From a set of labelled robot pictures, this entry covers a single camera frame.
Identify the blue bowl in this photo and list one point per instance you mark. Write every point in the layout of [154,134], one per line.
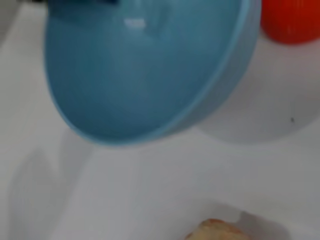
[137,75]

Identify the red pear toy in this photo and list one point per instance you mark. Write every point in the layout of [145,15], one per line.
[290,22]

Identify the tan ridged shrimp toy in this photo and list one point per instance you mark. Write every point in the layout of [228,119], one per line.
[215,231]

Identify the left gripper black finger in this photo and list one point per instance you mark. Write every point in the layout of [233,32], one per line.
[107,1]

